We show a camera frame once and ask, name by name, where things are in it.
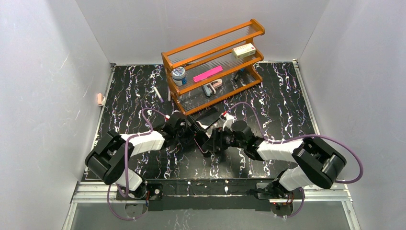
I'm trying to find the blue lidded jar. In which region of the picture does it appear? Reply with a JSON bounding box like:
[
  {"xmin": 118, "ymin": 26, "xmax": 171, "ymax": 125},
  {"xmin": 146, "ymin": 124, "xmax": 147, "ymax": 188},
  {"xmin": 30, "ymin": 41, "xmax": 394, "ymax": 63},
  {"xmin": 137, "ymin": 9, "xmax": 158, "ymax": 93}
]
[{"xmin": 171, "ymin": 67, "xmax": 187, "ymax": 86}]

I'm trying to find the phone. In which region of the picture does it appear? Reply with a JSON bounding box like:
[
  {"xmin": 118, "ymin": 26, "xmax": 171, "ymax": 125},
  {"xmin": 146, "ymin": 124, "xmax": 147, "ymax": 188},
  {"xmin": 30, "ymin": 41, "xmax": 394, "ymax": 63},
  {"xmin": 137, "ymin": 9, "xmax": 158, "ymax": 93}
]
[{"xmin": 193, "ymin": 133, "xmax": 211, "ymax": 158}]

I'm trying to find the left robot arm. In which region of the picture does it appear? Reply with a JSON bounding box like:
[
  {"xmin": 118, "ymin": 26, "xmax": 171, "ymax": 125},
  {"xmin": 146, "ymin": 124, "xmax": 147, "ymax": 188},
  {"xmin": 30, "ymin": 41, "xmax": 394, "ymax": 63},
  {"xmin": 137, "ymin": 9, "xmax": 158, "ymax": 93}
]
[{"xmin": 84, "ymin": 112, "xmax": 208, "ymax": 193}]

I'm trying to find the small black clip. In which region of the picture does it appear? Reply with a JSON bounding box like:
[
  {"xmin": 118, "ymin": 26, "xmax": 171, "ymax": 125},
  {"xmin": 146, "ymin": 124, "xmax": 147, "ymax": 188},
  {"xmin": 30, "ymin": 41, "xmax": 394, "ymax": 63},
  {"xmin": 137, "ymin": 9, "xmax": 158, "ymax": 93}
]
[{"xmin": 233, "ymin": 70, "xmax": 244, "ymax": 81}]

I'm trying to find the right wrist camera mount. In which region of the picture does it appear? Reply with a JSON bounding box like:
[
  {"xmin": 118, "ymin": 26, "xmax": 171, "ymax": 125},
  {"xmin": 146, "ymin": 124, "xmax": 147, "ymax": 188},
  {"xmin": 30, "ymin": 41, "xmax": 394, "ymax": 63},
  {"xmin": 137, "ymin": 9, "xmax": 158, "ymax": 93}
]
[{"xmin": 220, "ymin": 112, "xmax": 236, "ymax": 130}]

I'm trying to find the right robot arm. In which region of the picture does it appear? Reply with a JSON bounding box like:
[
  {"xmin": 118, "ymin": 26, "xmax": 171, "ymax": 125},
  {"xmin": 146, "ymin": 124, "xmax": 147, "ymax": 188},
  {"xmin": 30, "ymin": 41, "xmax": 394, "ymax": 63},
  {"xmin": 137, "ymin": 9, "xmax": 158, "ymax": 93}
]
[{"xmin": 201, "ymin": 121, "xmax": 347, "ymax": 195}]

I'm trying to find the black smartphone on table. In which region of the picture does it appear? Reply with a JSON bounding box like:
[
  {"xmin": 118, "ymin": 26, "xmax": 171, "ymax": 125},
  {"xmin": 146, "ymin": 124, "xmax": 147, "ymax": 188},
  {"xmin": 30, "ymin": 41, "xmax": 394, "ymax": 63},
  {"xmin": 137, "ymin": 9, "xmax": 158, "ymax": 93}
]
[{"xmin": 195, "ymin": 107, "xmax": 221, "ymax": 130}]

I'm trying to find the pink wall hook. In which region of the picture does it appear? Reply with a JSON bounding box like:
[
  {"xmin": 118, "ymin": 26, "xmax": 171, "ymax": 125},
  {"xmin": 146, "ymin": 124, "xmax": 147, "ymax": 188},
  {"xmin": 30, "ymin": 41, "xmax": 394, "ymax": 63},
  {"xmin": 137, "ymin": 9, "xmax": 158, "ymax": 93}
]
[{"xmin": 97, "ymin": 93, "xmax": 106, "ymax": 106}]

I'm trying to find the pink and blue stapler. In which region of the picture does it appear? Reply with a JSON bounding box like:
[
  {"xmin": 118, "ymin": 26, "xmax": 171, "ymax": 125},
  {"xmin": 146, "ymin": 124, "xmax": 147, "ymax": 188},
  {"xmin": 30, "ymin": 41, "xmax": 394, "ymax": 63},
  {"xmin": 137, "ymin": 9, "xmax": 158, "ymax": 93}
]
[{"xmin": 202, "ymin": 79, "xmax": 223, "ymax": 97}]

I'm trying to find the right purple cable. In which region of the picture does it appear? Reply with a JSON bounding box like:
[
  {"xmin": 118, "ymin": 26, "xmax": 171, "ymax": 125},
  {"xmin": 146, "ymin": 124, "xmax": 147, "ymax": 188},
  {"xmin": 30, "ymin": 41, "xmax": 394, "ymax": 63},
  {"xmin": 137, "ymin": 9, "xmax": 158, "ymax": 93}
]
[{"xmin": 222, "ymin": 102, "xmax": 364, "ymax": 219}]

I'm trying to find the aluminium front frame rail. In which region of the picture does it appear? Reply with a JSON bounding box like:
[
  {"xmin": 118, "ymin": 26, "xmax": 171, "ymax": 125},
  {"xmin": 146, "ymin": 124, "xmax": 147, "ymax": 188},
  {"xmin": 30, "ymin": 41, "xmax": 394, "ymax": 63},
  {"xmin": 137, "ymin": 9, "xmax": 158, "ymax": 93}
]
[{"xmin": 63, "ymin": 179, "xmax": 360, "ymax": 230}]

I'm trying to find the cream rectangular box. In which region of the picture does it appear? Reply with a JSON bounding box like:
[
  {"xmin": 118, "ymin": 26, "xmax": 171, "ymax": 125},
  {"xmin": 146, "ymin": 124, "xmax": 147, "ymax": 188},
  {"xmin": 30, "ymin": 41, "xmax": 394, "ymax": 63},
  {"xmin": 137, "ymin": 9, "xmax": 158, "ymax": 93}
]
[{"xmin": 232, "ymin": 43, "xmax": 256, "ymax": 59}]

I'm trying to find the orange wooden shelf rack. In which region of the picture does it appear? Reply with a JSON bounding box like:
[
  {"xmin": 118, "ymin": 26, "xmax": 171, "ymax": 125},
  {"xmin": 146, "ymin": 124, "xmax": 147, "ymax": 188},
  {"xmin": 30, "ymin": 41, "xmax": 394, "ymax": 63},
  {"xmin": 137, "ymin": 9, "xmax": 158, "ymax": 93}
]
[{"xmin": 161, "ymin": 19, "xmax": 265, "ymax": 115}]

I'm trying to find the pink flat bar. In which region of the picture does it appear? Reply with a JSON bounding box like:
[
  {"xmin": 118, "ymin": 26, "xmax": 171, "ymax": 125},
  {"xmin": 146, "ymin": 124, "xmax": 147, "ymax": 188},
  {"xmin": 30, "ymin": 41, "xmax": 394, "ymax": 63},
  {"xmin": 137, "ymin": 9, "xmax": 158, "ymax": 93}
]
[{"xmin": 193, "ymin": 66, "xmax": 223, "ymax": 82}]

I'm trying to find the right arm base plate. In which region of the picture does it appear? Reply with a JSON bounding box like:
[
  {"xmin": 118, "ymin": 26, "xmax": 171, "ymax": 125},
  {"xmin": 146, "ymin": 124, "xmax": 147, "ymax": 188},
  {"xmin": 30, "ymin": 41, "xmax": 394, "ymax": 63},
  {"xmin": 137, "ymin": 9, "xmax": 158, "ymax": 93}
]
[{"xmin": 246, "ymin": 178, "xmax": 294, "ymax": 203}]

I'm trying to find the purple white pen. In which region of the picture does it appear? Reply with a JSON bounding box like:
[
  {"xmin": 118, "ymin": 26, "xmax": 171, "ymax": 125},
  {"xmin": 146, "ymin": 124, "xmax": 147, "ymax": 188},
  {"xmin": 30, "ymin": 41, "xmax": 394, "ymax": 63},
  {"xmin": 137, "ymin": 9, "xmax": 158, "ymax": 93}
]
[{"xmin": 153, "ymin": 86, "xmax": 164, "ymax": 103}]

